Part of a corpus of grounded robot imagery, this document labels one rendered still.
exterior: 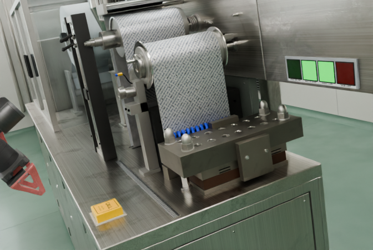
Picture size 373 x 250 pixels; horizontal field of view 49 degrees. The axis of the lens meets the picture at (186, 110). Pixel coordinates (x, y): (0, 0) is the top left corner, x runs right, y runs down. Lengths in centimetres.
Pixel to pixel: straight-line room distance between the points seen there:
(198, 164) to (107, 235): 29
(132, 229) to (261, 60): 63
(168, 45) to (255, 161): 42
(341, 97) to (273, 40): 330
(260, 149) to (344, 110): 338
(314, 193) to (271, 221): 16
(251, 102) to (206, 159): 37
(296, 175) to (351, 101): 324
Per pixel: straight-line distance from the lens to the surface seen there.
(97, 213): 111
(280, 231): 123
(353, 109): 440
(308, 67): 110
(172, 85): 122
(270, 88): 157
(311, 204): 127
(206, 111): 128
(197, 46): 126
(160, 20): 147
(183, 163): 106
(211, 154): 109
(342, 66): 102
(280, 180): 116
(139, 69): 122
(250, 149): 112
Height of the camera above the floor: 139
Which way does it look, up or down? 14 degrees down
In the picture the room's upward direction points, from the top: 10 degrees counter-clockwise
